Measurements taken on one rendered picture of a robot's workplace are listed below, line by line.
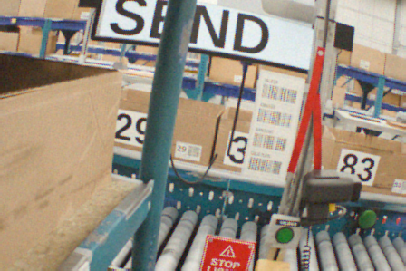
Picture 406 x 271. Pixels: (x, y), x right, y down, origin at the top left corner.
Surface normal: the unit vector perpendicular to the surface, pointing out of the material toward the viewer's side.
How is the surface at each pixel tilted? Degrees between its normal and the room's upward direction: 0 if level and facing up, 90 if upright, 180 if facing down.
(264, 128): 90
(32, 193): 91
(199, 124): 90
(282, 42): 86
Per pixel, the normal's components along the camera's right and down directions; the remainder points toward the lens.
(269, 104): -0.14, 0.15
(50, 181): 0.97, 0.21
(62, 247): 0.17, -0.97
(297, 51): 0.22, 0.13
